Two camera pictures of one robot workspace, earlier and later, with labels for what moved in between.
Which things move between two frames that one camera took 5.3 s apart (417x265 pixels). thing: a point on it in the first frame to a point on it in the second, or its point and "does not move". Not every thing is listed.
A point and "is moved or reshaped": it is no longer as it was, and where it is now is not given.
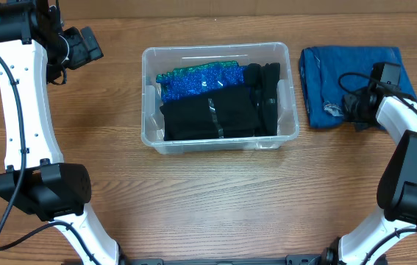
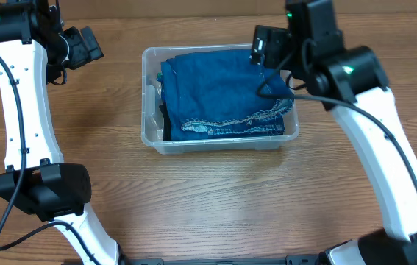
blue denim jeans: (327, 73) is moved or reshaped
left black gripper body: (71, 51) does not move
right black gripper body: (355, 114) to (277, 46)
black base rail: (308, 259) does not move
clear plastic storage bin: (158, 60) does not move
